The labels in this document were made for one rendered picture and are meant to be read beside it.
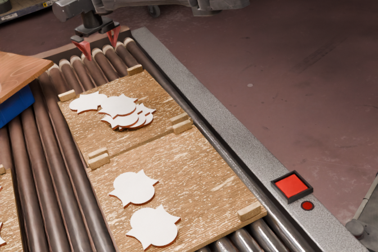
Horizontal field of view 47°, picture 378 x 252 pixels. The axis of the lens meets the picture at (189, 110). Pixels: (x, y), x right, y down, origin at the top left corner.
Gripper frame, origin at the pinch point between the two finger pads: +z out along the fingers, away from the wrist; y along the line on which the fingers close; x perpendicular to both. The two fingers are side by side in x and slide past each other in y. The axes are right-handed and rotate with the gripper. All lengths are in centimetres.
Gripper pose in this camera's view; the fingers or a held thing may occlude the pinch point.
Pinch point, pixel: (101, 51)
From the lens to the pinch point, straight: 137.7
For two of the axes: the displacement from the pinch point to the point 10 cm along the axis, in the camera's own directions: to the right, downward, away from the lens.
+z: 1.4, 7.9, 5.9
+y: 6.8, -5.1, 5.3
